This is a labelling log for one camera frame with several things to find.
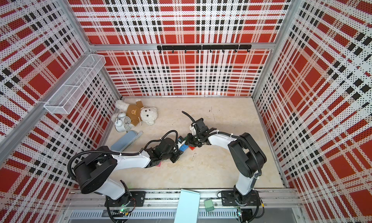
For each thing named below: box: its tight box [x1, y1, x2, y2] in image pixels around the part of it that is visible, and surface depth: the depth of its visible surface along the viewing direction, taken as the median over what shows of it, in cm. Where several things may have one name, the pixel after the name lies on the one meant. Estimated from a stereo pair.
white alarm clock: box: [114, 111, 132, 133], surface depth 95 cm
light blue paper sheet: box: [173, 188, 201, 223], surface depth 70 cm
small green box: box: [203, 199, 215, 212], surface depth 72 cm
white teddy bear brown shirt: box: [111, 99, 158, 127], surface depth 103 cm
